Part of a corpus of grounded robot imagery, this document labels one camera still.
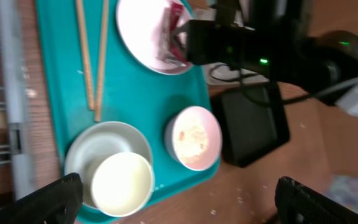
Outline small white cup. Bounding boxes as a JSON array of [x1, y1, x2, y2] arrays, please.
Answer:
[[86, 152, 155, 217]]

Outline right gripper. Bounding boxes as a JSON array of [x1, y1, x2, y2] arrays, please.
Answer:
[[175, 0, 306, 83]]

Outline large white plate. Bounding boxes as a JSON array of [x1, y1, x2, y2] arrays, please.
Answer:
[[116, 0, 193, 75]]

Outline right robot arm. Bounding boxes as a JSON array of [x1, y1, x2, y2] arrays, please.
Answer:
[[170, 1, 358, 107]]

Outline red snack wrapper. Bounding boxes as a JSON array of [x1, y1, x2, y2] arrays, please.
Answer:
[[157, 2, 188, 67]]

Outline grey metal bowl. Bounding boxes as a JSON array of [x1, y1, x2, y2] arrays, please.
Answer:
[[64, 121, 153, 209]]

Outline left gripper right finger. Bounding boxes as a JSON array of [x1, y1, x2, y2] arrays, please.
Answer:
[[275, 176, 358, 224]]

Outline black plastic tray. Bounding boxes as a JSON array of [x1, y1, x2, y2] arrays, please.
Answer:
[[211, 84, 290, 167]]

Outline grey plastic dish rack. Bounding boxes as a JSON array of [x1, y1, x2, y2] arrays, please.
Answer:
[[0, 0, 35, 208]]

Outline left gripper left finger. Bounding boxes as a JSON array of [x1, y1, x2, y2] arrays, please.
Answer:
[[0, 172, 83, 224]]

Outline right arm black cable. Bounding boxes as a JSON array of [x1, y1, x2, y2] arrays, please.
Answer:
[[209, 62, 313, 108]]

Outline small white bowl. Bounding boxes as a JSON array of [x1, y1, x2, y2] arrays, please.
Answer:
[[164, 106, 223, 171]]

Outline wooden chopstick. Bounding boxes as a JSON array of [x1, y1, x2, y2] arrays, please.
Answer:
[[94, 0, 109, 122], [75, 0, 94, 110]]

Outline teal serving tray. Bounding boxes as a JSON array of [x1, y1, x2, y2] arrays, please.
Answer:
[[35, 0, 222, 224]]

